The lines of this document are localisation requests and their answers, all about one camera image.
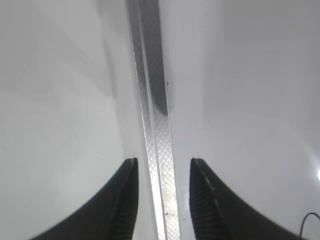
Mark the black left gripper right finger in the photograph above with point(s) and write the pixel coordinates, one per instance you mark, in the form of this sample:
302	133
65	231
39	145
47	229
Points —
217	213

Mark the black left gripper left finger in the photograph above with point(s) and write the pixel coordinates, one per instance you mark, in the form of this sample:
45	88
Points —
109	215

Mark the white whiteboard with aluminium frame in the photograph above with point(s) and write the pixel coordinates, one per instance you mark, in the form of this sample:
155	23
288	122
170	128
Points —
237	84

